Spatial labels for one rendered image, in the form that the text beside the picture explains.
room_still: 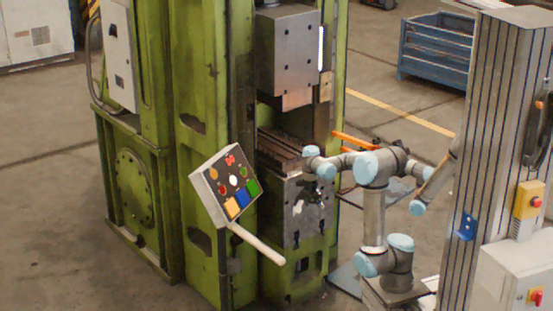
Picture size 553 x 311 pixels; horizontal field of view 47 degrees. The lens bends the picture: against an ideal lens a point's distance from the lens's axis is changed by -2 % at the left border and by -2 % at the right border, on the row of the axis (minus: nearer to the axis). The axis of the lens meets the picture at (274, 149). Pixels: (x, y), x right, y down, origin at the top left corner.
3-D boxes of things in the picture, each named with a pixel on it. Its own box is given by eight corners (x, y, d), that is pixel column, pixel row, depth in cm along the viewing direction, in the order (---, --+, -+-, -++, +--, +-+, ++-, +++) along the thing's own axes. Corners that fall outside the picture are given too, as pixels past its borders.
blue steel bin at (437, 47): (522, 90, 716) (532, 26, 684) (484, 108, 668) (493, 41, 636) (433, 63, 795) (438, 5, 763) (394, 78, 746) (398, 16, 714)
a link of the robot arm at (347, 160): (417, 140, 254) (349, 146, 297) (396, 146, 249) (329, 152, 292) (423, 168, 254) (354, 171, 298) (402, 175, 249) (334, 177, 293)
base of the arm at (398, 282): (420, 288, 275) (422, 269, 271) (390, 297, 270) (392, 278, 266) (402, 269, 288) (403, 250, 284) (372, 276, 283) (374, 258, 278)
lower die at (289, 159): (309, 162, 359) (310, 149, 355) (282, 173, 348) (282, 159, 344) (263, 137, 389) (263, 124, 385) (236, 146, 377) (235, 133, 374)
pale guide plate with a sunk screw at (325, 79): (331, 99, 370) (332, 71, 363) (320, 103, 365) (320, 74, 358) (328, 98, 372) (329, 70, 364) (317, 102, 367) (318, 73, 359)
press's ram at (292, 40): (331, 80, 347) (333, 6, 329) (274, 97, 325) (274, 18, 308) (281, 60, 376) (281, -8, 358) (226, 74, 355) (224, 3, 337)
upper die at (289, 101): (311, 103, 343) (312, 85, 339) (282, 112, 332) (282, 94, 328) (263, 81, 373) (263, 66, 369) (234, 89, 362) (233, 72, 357)
